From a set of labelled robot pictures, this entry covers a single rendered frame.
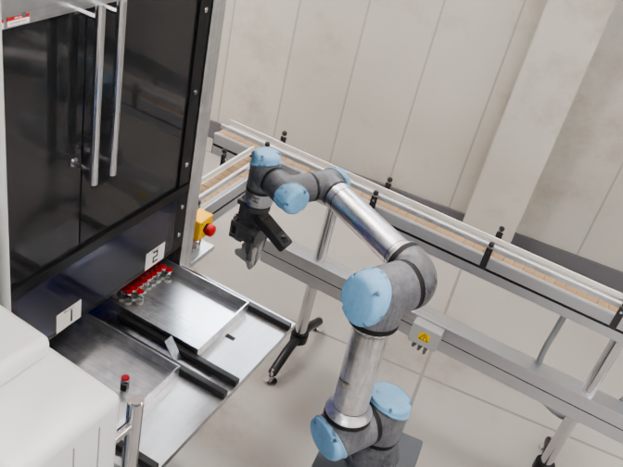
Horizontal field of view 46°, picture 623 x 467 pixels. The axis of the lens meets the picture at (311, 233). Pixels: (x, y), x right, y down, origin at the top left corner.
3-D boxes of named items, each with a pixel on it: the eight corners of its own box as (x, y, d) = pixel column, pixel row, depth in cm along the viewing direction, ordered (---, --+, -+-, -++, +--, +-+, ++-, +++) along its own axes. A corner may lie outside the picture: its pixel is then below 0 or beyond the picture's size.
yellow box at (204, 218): (179, 233, 232) (182, 213, 228) (193, 223, 238) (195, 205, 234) (198, 242, 230) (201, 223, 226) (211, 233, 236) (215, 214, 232)
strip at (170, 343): (162, 357, 198) (164, 341, 195) (169, 350, 200) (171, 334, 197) (205, 381, 194) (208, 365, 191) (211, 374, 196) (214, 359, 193)
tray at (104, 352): (5, 370, 184) (5, 359, 182) (79, 317, 204) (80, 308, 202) (111, 437, 174) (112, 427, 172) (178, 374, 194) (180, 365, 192)
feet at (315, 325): (259, 381, 318) (263, 358, 311) (312, 321, 357) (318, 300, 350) (273, 390, 316) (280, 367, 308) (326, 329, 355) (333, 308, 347)
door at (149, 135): (77, 245, 177) (85, 6, 144) (184, 180, 210) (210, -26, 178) (79, 246, 177) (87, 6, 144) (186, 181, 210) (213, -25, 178)
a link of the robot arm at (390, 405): (410, 437, 191) (425, 402, 184) (371, 456, 184) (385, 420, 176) (381, 405, 199) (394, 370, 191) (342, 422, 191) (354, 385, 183)
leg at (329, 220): (284, 343, 330) (319, 200, 288) (294, 332, 337) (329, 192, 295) (301, 352, 328) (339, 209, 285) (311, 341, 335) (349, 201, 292)
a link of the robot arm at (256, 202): (280, 189, 193) (263, 201, 186) (276, 204, 195) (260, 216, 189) (256, 178, 195) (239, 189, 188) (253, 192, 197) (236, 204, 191)
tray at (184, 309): (99, 303, 210) (99, 294, 208) (156, 262, 230) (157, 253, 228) (197, 359, 200) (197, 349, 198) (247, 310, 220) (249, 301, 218)
